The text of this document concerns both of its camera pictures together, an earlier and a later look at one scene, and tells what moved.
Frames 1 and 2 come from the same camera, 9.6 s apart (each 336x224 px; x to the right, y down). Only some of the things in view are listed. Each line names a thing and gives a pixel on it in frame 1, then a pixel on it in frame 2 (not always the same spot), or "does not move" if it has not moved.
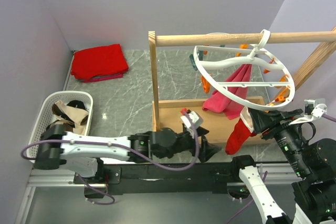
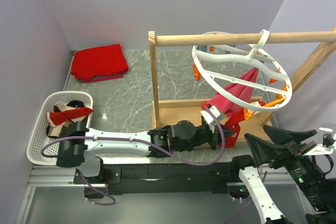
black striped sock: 76,103 does not move
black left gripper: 207,149 to 216,137
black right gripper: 275,118 to 262,149
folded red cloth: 99,63 does not move
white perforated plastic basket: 45,116 does not move
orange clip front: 206,85 to 197,73
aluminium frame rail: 48,178 does not move
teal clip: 193,62 to 203,48
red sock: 243,131 to 58,117
